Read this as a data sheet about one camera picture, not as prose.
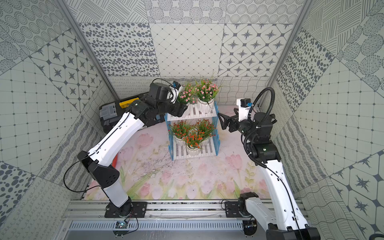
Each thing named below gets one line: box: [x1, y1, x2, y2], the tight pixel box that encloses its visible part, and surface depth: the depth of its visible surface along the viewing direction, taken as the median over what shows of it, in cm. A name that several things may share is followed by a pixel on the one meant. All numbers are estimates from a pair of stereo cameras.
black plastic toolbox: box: [99, 97, 140, 134], surface depth 94 cm
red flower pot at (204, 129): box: [188, 118, 216, 143], surface depth 90 cm
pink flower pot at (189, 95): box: [177, 81, 199, 106], surface depth 70 cm
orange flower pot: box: [183, 131, 205, 157], surface depth 86 cm
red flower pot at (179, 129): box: [168, 119, 191, 147], surface depth 90 cm
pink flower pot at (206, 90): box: [194, 76, 220, 114], surface depth 73 cm
